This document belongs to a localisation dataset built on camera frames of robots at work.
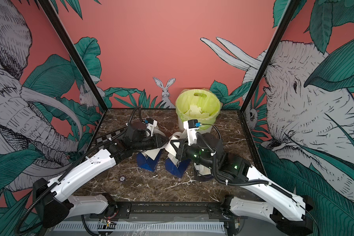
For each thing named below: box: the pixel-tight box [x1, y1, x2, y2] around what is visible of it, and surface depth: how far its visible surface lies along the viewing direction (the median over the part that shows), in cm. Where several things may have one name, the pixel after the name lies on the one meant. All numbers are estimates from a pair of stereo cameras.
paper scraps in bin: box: [184, 105, 210, 118], surface depth 103 cm
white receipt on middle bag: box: [164, 135, 180, 166], surface depth 59 cm
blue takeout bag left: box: [136, 148, 162, 173], surface depth 78 cm
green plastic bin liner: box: [175, 88, 222, 131], surface depth 97 cm
